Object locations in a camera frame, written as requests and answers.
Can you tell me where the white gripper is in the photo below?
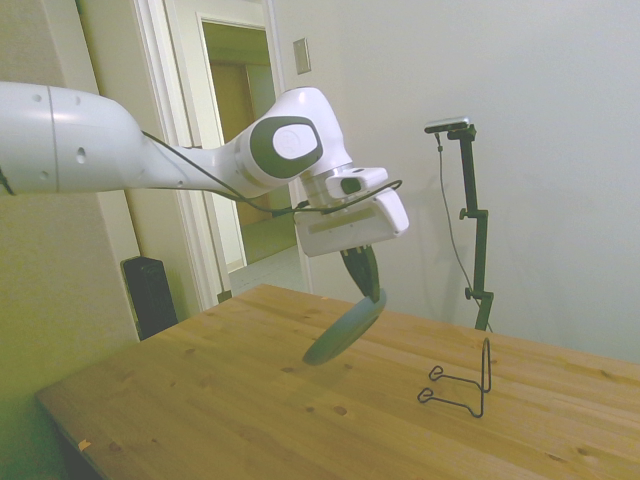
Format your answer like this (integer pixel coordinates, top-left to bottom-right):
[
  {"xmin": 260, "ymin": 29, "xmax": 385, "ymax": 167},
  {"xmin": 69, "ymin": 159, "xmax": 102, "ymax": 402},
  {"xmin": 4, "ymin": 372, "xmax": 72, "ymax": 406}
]
[{"xmin": 293, "ymin": 191, "xmax": 411, "ymax": 302}]

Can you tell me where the black speaker box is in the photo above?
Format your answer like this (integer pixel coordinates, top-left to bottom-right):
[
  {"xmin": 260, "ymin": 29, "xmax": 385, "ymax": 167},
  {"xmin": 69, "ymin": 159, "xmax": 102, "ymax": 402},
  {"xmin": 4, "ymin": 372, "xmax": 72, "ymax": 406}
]
[{"xmin": 121, "ymin": 255, "xmax": 180, "ymax": 343}]

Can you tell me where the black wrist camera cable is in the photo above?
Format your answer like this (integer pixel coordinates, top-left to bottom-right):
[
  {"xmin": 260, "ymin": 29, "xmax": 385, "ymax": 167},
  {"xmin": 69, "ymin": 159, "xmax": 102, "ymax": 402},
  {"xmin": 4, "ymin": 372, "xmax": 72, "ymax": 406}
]
[{"xmin": 141, "ymin": 130, "xmax": 404, "ymax": 218}]

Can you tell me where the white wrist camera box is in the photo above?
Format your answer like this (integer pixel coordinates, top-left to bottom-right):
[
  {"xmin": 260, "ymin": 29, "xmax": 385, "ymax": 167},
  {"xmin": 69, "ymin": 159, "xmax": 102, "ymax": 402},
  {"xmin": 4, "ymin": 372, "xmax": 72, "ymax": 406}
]
[{"xmin": 324, "ymin": 167, "xmax": 389, "ymax": 199}]

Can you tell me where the white door frame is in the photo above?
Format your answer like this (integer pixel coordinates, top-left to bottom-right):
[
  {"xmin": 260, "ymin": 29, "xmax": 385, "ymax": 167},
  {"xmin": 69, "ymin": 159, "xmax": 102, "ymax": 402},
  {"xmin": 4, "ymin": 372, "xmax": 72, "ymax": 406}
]
[{"xmin": 130, "ymin": 0, "xmax": 315, "ymax": 312}]

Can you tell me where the black wire plate stand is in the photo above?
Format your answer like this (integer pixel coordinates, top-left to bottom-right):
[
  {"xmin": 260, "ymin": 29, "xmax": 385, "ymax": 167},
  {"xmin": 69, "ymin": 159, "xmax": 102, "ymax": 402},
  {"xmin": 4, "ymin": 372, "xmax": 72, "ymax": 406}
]
[{"xmin": 417, "ymin": 337, "xmax": 494, "ymax": 420}]

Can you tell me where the black camera stand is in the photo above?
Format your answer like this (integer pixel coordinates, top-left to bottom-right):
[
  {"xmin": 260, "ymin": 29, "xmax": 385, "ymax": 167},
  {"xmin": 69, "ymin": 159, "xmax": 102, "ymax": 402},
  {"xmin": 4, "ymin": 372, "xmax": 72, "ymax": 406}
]
[{"xmin": 446, "ymin": 125, "xmax": 497, "ymax": 332}]

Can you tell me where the dark green round plate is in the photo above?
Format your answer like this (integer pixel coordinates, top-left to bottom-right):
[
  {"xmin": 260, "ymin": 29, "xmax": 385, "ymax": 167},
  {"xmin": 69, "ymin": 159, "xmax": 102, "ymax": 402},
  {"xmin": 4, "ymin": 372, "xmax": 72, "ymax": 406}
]
[{"xmin": 302, "ymin": 288, "xmax": 388, "ymax": 367}]

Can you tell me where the brown wooden door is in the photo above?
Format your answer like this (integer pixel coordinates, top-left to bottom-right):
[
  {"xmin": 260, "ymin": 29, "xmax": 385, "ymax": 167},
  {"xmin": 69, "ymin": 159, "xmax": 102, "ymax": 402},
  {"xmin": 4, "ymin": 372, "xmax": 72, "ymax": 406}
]
[{"xmin": 209, "ymin": 60, "xmax": 254, "ymax": 224}]

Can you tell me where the grey stereo camera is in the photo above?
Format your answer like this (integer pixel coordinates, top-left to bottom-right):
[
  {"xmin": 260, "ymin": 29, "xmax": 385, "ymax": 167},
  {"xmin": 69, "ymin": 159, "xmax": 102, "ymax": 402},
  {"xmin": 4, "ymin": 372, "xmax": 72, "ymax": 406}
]
[{"xmin": 424, "ymin": 115, "xmax": 473, "ymax": 135}]

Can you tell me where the beige light switch plate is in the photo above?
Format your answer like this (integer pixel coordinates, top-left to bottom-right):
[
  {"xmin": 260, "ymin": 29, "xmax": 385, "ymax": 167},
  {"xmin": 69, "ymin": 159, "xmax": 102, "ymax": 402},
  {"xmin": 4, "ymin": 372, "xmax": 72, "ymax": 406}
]
[{"xmin": 292, "ymin": 37, "xmax": 312, "ymax": 76}]

